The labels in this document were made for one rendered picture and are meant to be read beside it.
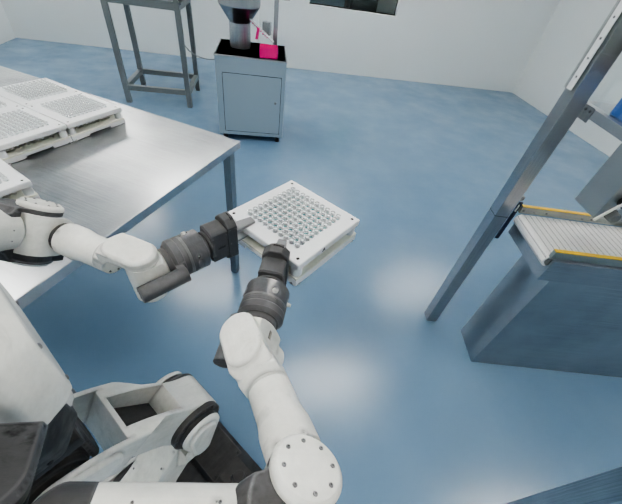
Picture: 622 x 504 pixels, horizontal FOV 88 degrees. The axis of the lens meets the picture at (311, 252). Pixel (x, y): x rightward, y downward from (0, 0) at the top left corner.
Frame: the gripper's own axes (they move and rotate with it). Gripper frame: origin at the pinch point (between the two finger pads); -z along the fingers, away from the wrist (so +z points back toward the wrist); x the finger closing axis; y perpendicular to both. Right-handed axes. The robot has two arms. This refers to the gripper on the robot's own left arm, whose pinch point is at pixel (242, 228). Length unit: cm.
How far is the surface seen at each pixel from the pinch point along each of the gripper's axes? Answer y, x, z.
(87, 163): -80, 18, 16
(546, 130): 27, -11, -110
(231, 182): -69, 38, -37
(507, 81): -167, 102, -662
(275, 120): -198, 84, -164
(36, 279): -29, 17, 42
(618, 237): 68, 23, -135
